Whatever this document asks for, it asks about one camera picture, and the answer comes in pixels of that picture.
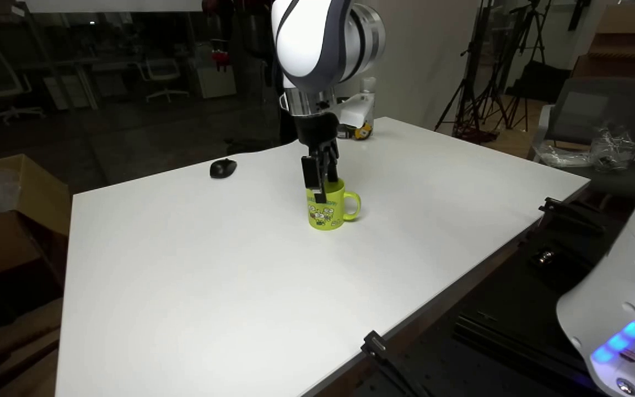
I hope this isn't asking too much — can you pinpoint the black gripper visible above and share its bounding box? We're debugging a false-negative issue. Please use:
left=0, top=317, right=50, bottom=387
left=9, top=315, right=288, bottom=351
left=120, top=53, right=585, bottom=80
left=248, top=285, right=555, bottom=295
left=296, top=113, right=339, bottom=203

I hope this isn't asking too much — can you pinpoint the yellow-green cartoon mug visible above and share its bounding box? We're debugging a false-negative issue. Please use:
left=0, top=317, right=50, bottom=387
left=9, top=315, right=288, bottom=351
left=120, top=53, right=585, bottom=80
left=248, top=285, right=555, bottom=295
left=307, top=181, right=361, bottom=231

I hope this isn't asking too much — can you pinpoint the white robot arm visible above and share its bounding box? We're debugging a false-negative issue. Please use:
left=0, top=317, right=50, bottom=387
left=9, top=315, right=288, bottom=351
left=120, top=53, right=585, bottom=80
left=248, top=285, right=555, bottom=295
left=270, top=0, right=386, bottom=203

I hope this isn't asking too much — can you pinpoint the black computer mouse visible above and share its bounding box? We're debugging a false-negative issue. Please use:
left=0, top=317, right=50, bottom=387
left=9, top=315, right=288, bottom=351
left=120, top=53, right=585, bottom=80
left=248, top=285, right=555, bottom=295
left=210, top=158, right=238, bottom=178

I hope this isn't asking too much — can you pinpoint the black clamp on edge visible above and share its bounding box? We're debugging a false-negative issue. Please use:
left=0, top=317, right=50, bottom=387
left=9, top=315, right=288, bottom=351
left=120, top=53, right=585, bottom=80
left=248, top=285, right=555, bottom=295
left=361, top=331, right=430, bottom=397

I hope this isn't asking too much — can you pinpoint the black tripod stand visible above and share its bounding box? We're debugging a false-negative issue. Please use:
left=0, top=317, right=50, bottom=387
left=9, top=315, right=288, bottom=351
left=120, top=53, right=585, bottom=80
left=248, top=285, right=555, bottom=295
left=434, top=0, right=552, bottom=144

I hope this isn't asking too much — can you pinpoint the black table clamp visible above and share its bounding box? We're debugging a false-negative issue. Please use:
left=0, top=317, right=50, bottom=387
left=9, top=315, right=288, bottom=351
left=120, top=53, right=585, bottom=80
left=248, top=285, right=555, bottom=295
left=540, top=195, right=606, bottom=235

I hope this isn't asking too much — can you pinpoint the grey chair with plastic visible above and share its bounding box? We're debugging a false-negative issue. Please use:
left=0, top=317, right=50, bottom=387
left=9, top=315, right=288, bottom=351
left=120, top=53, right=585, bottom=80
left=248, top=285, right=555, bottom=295
left=531, top=76, right=635, bottom=195

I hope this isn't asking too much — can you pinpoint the cardboard box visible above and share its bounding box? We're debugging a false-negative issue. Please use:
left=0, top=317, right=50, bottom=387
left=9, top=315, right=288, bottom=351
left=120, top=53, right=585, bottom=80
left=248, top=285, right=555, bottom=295
left=0, top=154, right=70, bottom=275

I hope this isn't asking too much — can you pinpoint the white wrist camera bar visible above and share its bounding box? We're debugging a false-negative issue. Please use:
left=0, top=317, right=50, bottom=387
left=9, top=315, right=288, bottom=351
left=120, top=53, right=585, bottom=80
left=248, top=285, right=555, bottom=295
left=278, top=88, right=377, bottom=139

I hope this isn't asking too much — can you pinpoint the black mounting rail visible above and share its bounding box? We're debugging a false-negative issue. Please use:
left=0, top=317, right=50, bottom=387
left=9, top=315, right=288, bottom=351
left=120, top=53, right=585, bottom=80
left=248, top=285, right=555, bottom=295
left=453, top=311, right=593, bottom=387

